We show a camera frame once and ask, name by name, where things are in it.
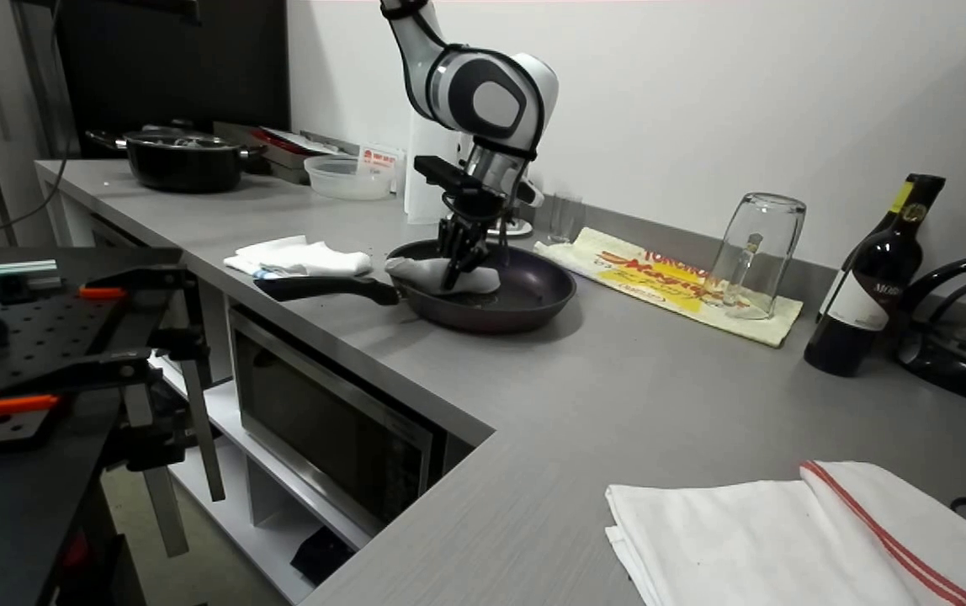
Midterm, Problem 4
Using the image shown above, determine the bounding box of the white towel with red stripe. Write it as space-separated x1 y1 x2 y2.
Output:
604 456 966 606

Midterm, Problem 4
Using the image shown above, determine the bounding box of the black frying pan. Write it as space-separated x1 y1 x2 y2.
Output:
248 236 579 338

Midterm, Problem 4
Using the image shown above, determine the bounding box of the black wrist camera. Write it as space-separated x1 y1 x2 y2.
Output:
411 153 489 197

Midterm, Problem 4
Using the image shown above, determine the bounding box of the black perforated mount plate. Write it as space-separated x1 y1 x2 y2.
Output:
0 262 188 456

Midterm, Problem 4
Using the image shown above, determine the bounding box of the black cooking pot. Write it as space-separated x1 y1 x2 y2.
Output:
86 118 253 197

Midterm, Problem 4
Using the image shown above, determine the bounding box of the built-in microwave oven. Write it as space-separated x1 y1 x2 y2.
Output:
225 308 447 533

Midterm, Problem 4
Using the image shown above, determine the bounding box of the yellow cloth with red print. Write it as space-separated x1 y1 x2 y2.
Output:
537 227 809 352

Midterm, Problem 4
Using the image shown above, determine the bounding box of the white and blue towel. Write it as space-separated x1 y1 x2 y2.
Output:
385 252 504 303

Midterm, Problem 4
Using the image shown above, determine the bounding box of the aluminium mounting rail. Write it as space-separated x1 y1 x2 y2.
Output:
0 255 65 282

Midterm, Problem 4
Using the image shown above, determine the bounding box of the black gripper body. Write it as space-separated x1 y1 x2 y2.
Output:
439 181 540 236

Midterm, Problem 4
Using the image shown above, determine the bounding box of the upturned clear drinking glass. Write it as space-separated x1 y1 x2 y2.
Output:
709 188 813 324

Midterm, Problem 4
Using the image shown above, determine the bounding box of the flat box with red edge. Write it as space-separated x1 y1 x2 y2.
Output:
243 123 364 184

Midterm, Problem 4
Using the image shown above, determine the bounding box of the wine bottle with yellow neck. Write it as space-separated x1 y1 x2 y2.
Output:
800 169 949 382

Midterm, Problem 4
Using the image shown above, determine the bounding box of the white carton with red logo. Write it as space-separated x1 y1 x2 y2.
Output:
354 143 411 184

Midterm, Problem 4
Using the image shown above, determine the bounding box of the clear plastic container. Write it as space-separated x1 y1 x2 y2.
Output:
304 153 396 207

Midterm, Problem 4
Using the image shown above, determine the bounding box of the black clamp with orange handle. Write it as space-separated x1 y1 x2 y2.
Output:
0 348 228 561
73 266 215 365

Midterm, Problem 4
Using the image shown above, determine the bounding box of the small clear tumbler glass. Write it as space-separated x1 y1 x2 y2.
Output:
537 191 592 251

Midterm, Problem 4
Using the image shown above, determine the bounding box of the plain white towel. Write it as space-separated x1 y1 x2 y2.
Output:
221 233 377 282

